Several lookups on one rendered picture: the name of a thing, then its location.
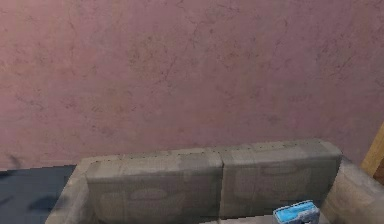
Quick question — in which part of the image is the blue box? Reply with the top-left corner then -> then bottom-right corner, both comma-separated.
272,199 -> 321,224

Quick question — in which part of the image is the grey sofa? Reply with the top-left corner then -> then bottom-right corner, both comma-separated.
44,138 -> 384,224

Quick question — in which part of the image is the light wooden furniture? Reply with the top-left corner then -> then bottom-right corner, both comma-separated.
360,122 -> 384,186

